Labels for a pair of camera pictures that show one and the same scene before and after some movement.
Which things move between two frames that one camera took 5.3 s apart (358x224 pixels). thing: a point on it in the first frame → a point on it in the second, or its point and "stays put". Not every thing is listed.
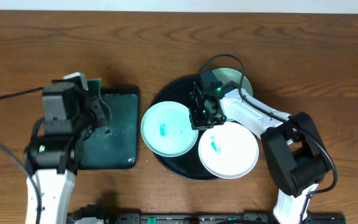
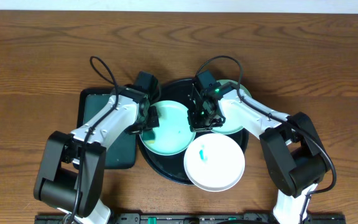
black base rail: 204,218 stays put
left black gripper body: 96,109 → 151,117
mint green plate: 166,129 stays put
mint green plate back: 226,74 → 229,126
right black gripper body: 202,118 stays put
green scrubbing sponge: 94,89 → 148,135
